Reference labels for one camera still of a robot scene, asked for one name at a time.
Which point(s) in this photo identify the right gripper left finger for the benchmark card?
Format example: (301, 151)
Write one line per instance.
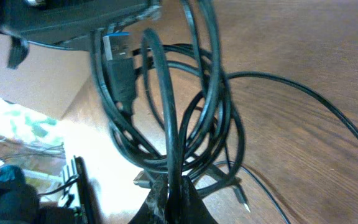
(153, 208)

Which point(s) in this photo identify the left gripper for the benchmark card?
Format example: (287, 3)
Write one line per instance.
(65, 24)

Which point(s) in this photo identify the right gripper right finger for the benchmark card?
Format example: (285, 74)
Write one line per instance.
(192, 208)

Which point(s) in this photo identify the black equipment rack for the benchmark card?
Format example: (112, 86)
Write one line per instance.
(76, 195)

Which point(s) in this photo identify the person in dark clothes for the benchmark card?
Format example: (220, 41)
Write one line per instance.
(18, 200)

